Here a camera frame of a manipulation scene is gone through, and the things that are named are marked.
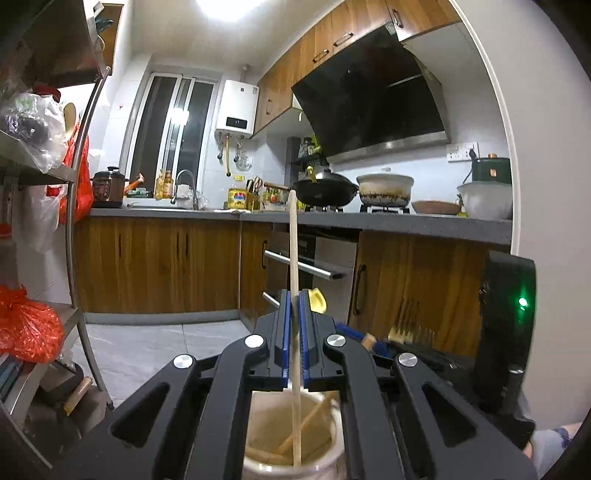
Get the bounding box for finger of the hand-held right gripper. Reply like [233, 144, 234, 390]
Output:
[335, 322, 477, 398]

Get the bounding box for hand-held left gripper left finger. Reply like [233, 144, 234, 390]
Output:
[55, 289, 293, 480]

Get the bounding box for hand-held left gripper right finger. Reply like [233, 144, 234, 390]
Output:
[298, 289, 540, 480]

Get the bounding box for silver metal fork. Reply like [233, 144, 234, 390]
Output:
[389, 298, 435, 345]

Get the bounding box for long yellow plastic spoon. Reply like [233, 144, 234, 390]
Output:
[308, 287, 329, 315]

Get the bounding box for floral ceramic utensil holder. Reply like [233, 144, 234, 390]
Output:
[241, 389, 348, 480]

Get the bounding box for wooden chopstick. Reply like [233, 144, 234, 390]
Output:
[276, 396, 339, 457]
[248, 448, 289, 463]
[288, 188, 303, 466]

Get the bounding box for built-in oven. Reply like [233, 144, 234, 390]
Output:
[262, 223, 362, 325]

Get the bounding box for person's denim clothing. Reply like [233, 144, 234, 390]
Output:
[526, 419, 580, 468]

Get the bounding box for large white bowl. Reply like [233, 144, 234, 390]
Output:
[457, 182, 513, 221]

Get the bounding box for grey kitchen countertop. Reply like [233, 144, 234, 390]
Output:
[89, 207, 513, 246]

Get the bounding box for brown shallow dish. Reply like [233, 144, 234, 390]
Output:
[410, 199, 463, 217]

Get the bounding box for wooden lower cabinets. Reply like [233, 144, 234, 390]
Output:
[73, 216, 513, 366]

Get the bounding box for wooden cabinets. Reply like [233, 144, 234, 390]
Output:
[252, 0, 463, 136]
[73, 216, 513, 366]

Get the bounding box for green electric kettle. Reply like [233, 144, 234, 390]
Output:
[470, 156, 513, 186]

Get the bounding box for seasoning jars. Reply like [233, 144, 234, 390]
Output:
[263, 184, 293, 212]

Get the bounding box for knife block with scissors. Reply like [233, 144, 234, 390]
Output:
[246, 176, 264, 211]

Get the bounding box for yellow cooking oil bottle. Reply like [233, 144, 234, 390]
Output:
[227, 181, 249, 210]

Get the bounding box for black wok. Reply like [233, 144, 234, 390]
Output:
[291, 167, 360, 208]

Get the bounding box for white clay cooking pot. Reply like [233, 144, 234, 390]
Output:
[356, 172, 415, 208]

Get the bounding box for chrome kitchen faucet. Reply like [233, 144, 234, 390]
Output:
[170, 169, 199, 211]

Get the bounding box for small amber oil bottles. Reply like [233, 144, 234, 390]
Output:
[154, 169, 175, 200]

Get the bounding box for metal shelf rack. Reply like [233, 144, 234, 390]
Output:
[0, 0, 117, 464]

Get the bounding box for dark rice cooker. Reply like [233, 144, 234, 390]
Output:
[92, 167, 130, 204]

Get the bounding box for tied red plastic bag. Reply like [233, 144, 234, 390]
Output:
[0, 284, 65, 364]

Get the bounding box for sliding glass window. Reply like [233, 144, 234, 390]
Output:
[124, 73, 219, 195]

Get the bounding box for hanging red plastic bag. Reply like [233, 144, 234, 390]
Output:
[59, 119, 94, 225]

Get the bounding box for white water heater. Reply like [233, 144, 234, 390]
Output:
[214, 79, 260, 140]

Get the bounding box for white plastic bag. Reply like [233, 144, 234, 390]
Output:
[17, 184, 62, 256]

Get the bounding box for black range hood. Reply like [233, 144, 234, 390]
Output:
[291, 24, 452, 164]

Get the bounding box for wooden upper cabinets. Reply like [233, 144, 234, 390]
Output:
[252, 0, 463, 136]

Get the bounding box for clear plastic bag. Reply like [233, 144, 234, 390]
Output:
[0, 91, 68, 175]

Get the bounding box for white wall socket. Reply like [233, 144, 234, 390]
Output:
[446, 141, 480, 163]

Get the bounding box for wooden handle tool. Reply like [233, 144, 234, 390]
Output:
[61, 375, 94, 417]

